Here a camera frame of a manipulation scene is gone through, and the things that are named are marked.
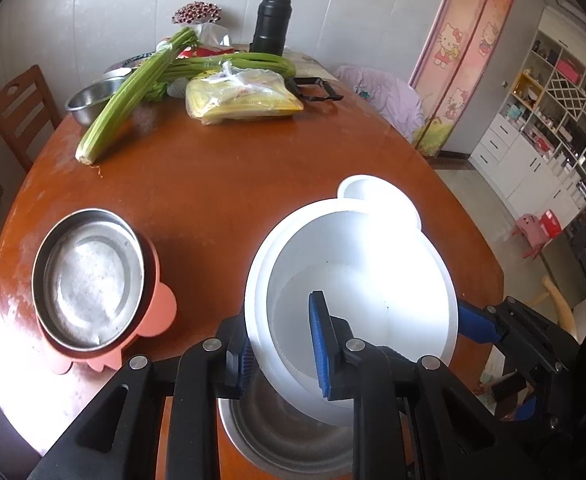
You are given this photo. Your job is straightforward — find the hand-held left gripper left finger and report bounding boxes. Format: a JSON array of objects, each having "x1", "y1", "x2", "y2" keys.
[{"x1": 25, "y1": 316, "x2": 262, "y2": 480}]

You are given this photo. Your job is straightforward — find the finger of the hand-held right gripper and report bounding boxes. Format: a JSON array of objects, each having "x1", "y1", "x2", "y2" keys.
[{"x1": 458, "y1": 297, "x2": 580, "y2": 372}]

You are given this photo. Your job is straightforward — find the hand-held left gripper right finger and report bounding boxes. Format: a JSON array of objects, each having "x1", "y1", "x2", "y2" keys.
[{"x1": 308, "y1": 290, "x2": 538, "y2": 480}]

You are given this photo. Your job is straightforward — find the stainless steel bowl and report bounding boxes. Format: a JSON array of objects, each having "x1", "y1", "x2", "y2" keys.
[
  {"x1": 217, "y1": 367, "x2": 356, "y2": 480},
  {"x1": 64, "y1": 77, "x2": 134, "y2": 128}
]

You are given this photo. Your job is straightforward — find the white bowl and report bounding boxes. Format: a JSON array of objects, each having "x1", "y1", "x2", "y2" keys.
[{"x1": 245, "y1": 197, "x2": 460, "y2": 428}]

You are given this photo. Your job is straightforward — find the pink pig-shaped plate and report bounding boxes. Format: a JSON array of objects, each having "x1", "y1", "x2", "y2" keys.
[{"x1": 34, "y1": 232, "x2": 178, "y2": 375}]

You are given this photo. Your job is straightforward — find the white plate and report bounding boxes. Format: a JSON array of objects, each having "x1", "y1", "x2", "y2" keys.
[{"x1": 337, "y1": 175, "x2": 422, "y2": 233}]

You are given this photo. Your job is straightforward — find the stainless steel plate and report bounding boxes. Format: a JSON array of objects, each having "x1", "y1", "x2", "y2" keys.
[{"x1": 31, "y1": 208, "x2": 146, "y2": 350}]

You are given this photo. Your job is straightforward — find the light wooden chair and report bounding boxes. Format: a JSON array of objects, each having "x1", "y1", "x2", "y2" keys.
[{"x1": 528, "y1": 275, "x2": 580, "y2": 342}]

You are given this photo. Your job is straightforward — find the pink pig stool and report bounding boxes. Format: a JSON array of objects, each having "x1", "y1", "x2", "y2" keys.
[{"x1": 512, "y1": 212, "x2": 541, "y2": 241}]

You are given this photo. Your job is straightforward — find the red plastic stool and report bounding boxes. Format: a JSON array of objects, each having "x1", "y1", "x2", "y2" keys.
[{"x1": 523, "y1": 210, "x2": 566, "y2": 261}]

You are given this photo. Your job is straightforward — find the white shelf cabinet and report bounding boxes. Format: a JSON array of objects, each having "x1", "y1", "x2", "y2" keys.
[{"x1": 468, "y1": 7, "x2": 586, "y2": 231}]

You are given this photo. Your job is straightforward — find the purple cloth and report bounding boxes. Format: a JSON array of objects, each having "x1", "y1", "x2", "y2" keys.
[{"x1": 334, "y1": 64, "x2": 424, "y2": 143}]

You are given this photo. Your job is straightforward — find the plastic bag of corn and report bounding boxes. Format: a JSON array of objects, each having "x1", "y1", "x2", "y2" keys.
[{"x1": 185, "y1": 61, "x2": 304, "y2": 126}]

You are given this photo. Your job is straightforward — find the Hello Kitty pink wardrobe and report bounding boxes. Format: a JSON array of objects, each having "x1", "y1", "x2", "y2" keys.
[{"x1": 409, "y1": 0, "x2": 516, "y2": 161}]

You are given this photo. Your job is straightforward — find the celery bunch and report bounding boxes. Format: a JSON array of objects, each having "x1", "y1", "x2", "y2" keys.
[
  {"x1": 148, "y1": 51, "x2": 298, "y2": 101},
  {"x1": 75, "y1": 27, "x2": 198, "y2": 166}
]

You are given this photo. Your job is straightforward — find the dark rimmed dish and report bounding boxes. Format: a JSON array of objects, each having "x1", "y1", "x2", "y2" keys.
[{"x1": 104, "y1": 53, "x2": 146, "y2": 80}]

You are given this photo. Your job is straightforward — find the black thermos bottle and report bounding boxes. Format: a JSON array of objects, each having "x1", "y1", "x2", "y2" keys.
[{"x1": 250, "y1": 0, "x2": 294, "y2": 56}]

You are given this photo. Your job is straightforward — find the dark wooden chair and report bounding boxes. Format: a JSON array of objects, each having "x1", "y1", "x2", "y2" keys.
[{"x1": 0, "y1": 64, "x2": 64, "y2": 173}]

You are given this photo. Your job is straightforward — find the red and white bouquet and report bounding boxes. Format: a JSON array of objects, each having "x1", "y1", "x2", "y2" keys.
[{"x1": 170, "y1": 2, "x2": 224, "y2": 26}]

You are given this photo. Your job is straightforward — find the black folding handle clip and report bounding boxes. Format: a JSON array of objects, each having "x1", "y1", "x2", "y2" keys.
[{"x1": 290, "y1": 76, "x2": 344, "y2": 103}]

